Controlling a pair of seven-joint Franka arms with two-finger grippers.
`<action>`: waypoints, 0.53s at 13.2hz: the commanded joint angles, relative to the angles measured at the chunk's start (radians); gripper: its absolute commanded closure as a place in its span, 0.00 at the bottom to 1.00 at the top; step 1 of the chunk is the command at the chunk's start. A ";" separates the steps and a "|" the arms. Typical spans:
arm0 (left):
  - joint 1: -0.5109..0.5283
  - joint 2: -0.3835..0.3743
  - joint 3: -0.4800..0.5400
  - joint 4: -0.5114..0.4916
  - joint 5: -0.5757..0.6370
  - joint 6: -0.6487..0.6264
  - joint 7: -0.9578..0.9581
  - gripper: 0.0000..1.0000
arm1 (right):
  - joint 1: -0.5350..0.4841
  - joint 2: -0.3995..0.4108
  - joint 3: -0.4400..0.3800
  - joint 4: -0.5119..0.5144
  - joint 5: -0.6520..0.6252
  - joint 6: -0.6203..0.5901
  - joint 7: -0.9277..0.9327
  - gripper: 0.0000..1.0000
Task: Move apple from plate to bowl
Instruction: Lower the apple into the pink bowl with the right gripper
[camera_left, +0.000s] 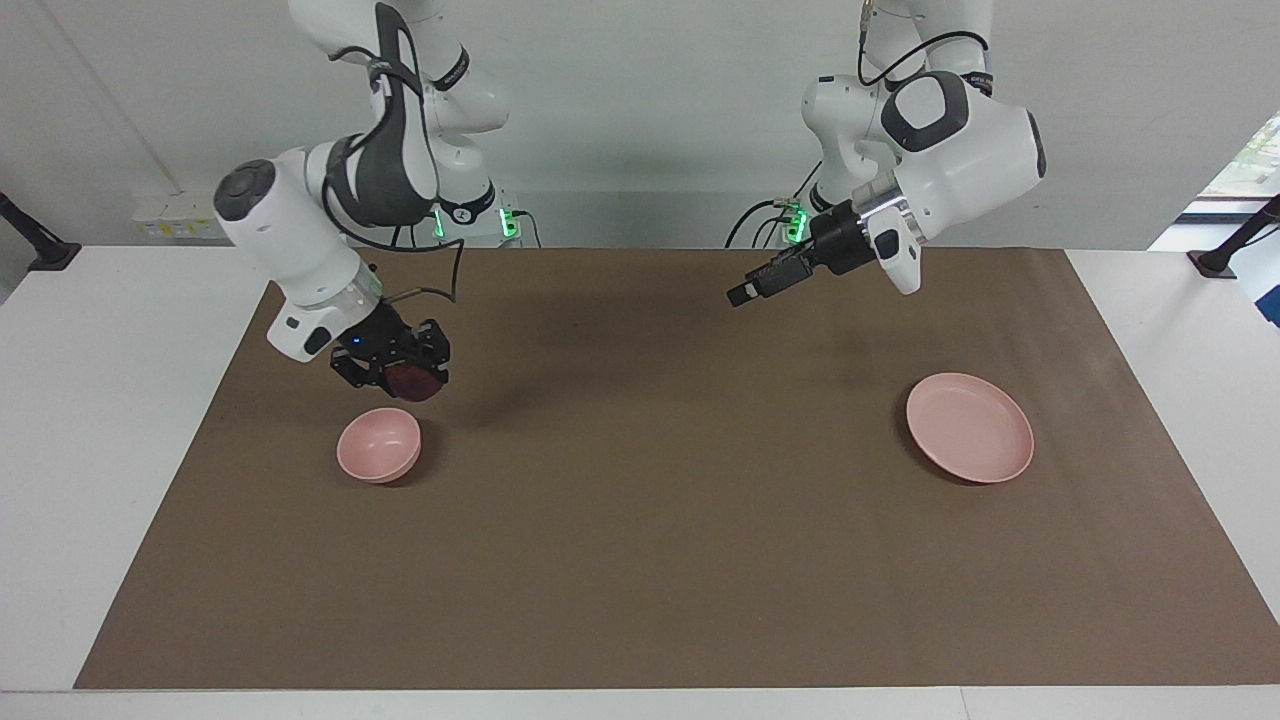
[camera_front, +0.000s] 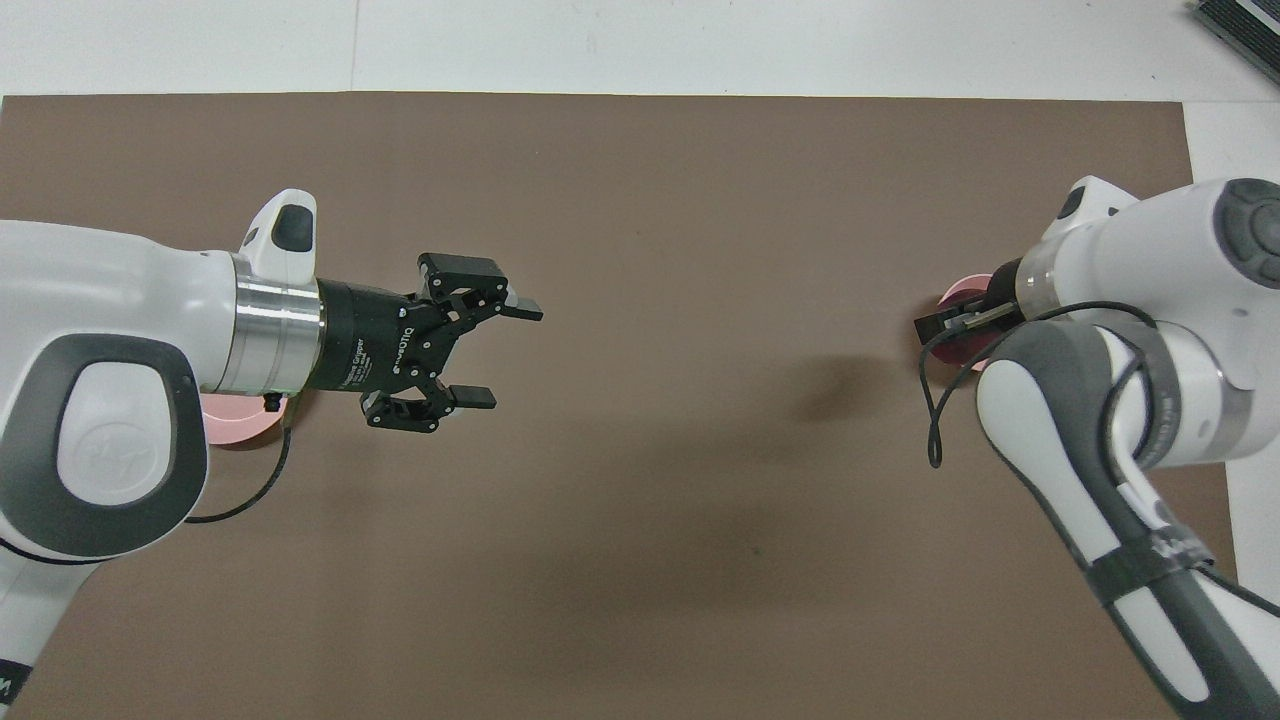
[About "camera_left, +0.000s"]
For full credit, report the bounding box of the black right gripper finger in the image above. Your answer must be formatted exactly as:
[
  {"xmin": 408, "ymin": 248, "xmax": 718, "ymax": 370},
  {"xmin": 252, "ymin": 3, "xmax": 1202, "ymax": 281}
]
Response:
[
  {"xmin": 330, "ymin": 360, "xmax": 389, "ymax": 398},
  {"xmin": 415, "ymin": 320, "xmax": 451, "ymax": 386}
]

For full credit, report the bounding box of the brown table mat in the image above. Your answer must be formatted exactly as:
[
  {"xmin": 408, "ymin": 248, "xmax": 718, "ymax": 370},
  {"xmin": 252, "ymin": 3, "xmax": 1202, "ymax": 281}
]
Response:
[{"xmin": 73, "ymin": 247, "xmax": 1280, "ymax": 691}]

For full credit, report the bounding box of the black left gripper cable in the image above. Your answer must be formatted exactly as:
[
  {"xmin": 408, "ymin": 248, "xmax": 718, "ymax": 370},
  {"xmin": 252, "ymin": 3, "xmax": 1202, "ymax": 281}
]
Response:
[{"xmin": 857, "ymin": 0, "xmax": 991, "ymax": 91}]

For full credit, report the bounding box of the red apple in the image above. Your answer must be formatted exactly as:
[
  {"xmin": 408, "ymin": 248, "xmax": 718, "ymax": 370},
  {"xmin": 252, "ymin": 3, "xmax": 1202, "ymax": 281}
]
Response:
[{"xmin": 388, "ymin": 362, "xmax": 446, "ymax": 403}]

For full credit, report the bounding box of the pink bowl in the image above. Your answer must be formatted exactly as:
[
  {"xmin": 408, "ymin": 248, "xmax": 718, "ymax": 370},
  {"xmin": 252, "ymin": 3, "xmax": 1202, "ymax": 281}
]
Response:
[{"xmin": 336, "ymin": 406, "xmax": 423, "ymax": 485}]

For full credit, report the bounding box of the white wall socket box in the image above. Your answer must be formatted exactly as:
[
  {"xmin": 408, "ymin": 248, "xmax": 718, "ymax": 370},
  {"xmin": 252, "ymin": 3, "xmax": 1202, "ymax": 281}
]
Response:
[{"xmin": 130, "ymin": 190, "xmax": 241, "ymax": 241}]

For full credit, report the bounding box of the pink plate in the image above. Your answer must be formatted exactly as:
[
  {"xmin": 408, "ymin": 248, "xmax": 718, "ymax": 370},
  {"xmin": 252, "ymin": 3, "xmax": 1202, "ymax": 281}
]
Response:
[{"xmin": 906, "ymin": 372, "xmax": 1036, "ymax": 485}]

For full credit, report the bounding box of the window with outdoor view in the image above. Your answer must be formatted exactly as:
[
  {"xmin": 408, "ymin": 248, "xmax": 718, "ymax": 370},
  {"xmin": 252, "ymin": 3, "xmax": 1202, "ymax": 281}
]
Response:
[{"xmin": 1148, "ymin": 110, "xmax": 1280, "ymax": 251}]

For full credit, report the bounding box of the black left base cable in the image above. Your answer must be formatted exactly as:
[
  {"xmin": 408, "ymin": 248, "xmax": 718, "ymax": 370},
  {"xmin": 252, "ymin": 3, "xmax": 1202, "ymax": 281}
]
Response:
[{"xmin": 725, "ymin": 160, "xmax": 826, "ymax": 248}]

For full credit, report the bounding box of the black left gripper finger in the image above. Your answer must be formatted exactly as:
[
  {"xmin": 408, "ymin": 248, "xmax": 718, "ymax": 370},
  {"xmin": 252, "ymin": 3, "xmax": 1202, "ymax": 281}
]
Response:
[
  {"xmin": 727, "ymin": 275, "xmax": 811, "ymax": 308},
  {"xmin": 748, "ymin": 248, "xmax": 816, "ymax": 293}
]

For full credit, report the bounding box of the black clamp stand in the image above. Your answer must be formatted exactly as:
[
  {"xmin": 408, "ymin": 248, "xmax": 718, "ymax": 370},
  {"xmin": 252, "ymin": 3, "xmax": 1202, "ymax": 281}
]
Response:
[
  {"xmin": 1187, "ymin": 195, "xmax": 1280, "ymax": 280},
  {"xmin": 0, "ymin": 192, "xmax": 83, "ymax": 273}
]

